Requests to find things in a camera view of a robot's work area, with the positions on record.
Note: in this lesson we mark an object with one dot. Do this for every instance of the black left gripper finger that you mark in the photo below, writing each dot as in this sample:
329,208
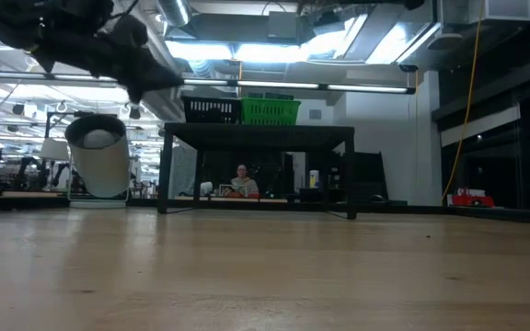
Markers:
150,71
122,85

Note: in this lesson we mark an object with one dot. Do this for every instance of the black plastic basket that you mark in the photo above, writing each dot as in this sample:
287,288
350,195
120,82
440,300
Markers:
210,110

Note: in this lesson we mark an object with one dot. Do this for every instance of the white cylindrical cup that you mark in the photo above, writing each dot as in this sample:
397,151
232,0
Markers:
101,174

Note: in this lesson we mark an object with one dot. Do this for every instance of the green plastic basket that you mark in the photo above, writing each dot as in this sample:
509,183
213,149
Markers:
269,112

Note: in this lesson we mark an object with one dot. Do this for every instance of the black table frame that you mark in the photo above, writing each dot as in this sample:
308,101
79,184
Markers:
265,135

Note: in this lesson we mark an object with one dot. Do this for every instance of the white lampshade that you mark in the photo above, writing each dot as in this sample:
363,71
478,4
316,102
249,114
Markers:
52,149

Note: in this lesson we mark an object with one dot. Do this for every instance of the long LED light bar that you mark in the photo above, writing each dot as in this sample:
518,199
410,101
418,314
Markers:
274,84

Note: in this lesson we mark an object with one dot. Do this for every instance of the person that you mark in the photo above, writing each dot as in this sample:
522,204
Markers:
244,184

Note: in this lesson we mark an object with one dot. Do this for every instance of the white bottle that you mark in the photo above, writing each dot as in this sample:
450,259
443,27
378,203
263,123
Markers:
314,179

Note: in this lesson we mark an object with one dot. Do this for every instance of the red box with white top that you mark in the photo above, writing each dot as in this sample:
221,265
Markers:
469,201

